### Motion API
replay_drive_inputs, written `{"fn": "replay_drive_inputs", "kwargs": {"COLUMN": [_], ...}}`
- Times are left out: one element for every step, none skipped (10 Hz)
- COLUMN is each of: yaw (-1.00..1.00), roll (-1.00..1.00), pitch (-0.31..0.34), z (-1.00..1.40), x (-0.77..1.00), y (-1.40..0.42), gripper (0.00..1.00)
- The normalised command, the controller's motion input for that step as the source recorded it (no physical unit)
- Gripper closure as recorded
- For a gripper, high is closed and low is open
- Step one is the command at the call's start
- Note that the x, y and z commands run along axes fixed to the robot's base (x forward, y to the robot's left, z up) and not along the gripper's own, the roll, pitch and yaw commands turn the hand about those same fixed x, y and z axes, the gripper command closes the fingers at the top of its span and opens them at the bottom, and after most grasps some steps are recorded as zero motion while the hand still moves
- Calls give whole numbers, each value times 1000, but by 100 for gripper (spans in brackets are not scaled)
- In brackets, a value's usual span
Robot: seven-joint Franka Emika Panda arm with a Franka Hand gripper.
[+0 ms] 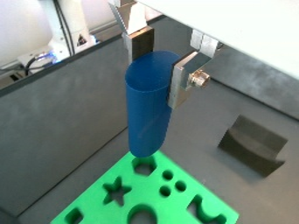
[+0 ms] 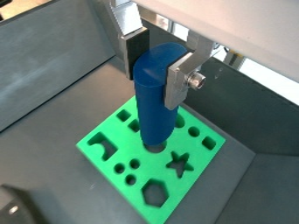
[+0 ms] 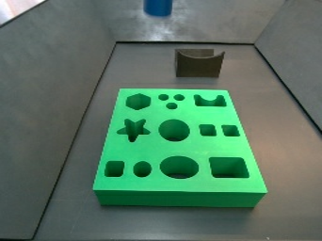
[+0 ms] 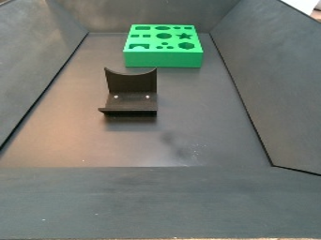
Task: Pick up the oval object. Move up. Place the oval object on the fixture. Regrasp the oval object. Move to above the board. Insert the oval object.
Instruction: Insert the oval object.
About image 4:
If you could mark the dark curved fixture cradle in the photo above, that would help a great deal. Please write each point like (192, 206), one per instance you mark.
(131, 93)

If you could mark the green foam shape-sorter block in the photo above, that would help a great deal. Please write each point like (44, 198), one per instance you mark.
(163, 46)

